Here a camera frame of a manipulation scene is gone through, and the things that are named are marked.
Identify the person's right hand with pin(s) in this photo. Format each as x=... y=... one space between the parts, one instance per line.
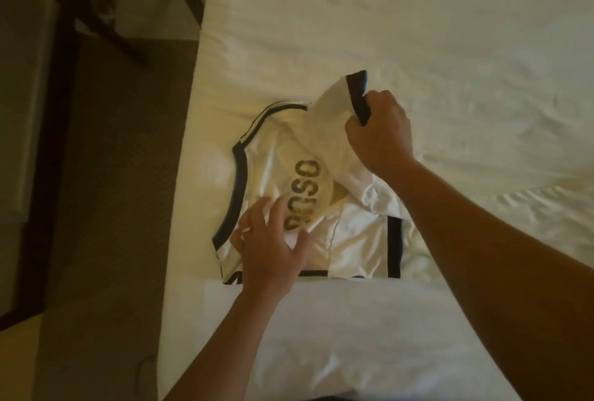
x=380 y=138

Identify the person's left hand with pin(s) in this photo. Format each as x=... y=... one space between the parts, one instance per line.
x=269 y=255

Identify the white football jersey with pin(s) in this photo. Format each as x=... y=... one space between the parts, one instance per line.
x=269 y=155

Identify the person's right forearm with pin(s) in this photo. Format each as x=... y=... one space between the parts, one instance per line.
x=501 y=275

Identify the person's left forearm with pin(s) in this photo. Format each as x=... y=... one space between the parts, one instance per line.
x=227 y=350

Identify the white bed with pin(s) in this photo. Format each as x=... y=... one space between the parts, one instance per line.
x=464 y=25

